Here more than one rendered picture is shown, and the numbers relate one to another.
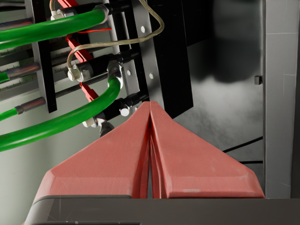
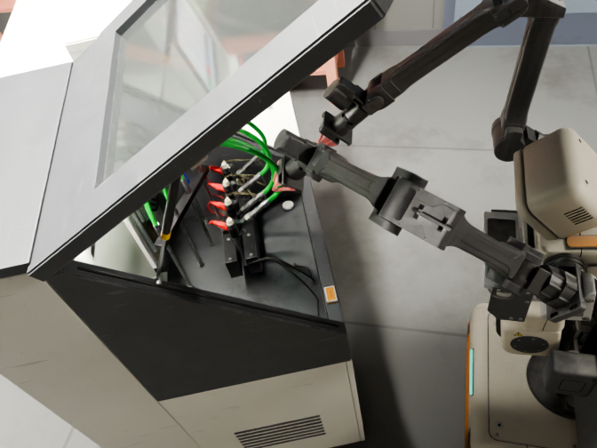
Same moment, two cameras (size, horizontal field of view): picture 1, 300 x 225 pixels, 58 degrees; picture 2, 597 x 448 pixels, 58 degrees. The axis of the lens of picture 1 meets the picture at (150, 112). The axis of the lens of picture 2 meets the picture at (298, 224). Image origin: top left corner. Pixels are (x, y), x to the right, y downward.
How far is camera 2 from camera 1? 1.57 m
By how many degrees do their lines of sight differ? 79
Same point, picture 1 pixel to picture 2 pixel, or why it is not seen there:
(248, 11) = (284, 238)
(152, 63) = (250, 228)
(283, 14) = (311, 206)
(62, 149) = not seen: hidden behind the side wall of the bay
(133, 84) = (230, 244)
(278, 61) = (313, 220)
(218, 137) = not seen: hidden behind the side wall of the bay
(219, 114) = (271, 295)
